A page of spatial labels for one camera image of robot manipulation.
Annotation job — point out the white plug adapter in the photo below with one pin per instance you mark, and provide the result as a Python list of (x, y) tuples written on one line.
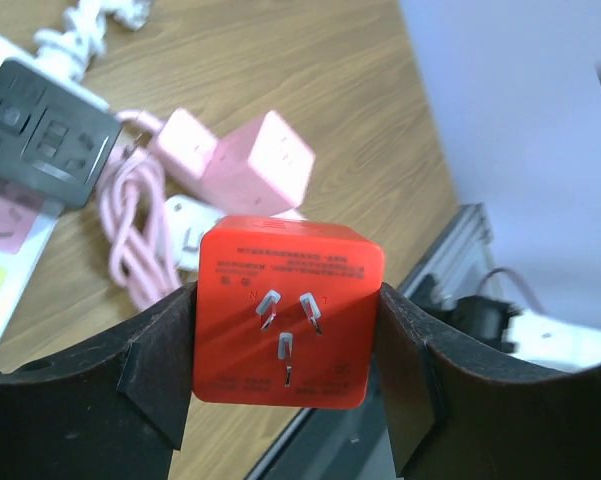
[(188, 221)]

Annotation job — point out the pink power strip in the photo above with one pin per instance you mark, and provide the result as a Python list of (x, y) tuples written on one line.
[(261, 168)]

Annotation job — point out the red cube socket plug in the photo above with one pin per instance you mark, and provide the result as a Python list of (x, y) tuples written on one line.
[(285, 313)]

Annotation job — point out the black cube socket plug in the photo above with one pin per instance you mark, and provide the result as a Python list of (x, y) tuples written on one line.
[(51, 140)]

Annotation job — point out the white multicolour power strip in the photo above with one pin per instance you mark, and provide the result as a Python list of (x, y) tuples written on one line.
[(27, 218)]

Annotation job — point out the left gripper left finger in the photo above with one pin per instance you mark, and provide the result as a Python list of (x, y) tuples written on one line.
[(113, 406)]

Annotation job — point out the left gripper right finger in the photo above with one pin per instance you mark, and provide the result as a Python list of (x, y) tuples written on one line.
[(458, 409)]

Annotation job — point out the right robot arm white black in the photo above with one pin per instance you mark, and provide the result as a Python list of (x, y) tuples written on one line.
[(526, 335)]

